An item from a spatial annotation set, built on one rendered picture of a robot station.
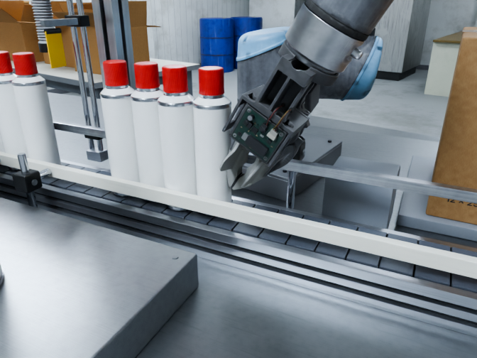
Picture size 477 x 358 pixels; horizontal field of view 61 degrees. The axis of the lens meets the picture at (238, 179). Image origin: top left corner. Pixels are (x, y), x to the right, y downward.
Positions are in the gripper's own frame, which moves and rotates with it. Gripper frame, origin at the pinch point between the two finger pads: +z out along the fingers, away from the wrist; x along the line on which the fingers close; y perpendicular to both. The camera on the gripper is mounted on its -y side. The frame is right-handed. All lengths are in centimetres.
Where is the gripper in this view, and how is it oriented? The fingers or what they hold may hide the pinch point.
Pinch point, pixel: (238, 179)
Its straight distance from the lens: 57.4
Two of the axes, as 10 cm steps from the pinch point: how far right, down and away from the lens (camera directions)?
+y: -4.3, 3.6, -8.2
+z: -4.5, 7.0, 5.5
